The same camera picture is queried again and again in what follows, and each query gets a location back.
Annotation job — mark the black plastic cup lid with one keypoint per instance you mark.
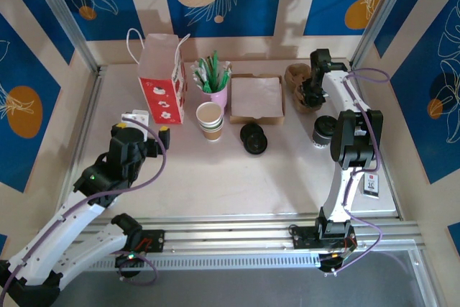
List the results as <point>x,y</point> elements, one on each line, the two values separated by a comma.
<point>249,131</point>
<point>256,144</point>
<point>324,125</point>

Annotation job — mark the brown cardboard napkin box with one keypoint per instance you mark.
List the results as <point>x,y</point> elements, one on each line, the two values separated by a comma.
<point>257,120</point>

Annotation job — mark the aluminium table side rail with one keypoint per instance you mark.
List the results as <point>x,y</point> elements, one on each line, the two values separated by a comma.
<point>88,113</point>

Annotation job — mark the aluminium frame post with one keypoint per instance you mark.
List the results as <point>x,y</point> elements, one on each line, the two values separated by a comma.
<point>61,8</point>
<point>381,16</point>

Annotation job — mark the brown white paper cup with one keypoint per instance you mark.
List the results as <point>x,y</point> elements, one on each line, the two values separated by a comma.
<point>211,136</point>
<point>209,113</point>
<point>210,128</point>

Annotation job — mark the green wrapped straw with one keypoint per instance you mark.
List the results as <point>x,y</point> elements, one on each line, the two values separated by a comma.
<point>215,66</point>
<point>222,78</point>
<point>207,84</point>

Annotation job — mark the black white printed packet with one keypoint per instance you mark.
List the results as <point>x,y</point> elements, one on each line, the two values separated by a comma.
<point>372,186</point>

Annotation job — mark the white paper napkin stack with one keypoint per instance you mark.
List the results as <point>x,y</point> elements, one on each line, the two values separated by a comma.
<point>257,96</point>

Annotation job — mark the grey metal base panel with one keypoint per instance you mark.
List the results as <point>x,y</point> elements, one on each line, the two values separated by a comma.
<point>233,289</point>

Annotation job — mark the pink straw holder cup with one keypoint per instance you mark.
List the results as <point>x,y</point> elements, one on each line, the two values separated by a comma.
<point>217,98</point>

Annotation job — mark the red white paper bag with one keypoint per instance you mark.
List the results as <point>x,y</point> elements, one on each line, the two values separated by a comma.
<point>163,80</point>

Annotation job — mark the long aluminium mounting rail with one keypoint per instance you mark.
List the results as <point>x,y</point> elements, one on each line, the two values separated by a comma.
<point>223,231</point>

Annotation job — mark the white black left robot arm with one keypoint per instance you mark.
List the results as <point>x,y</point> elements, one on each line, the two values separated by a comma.
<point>54,224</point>

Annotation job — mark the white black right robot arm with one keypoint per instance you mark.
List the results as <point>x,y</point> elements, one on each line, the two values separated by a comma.
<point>355,149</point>

